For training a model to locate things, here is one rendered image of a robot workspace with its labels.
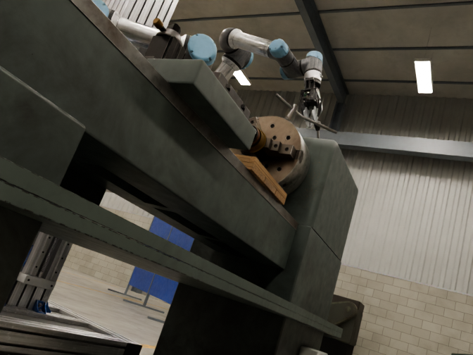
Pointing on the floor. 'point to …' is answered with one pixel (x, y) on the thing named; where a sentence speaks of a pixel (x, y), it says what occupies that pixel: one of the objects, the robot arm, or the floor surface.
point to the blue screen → (157, 286)
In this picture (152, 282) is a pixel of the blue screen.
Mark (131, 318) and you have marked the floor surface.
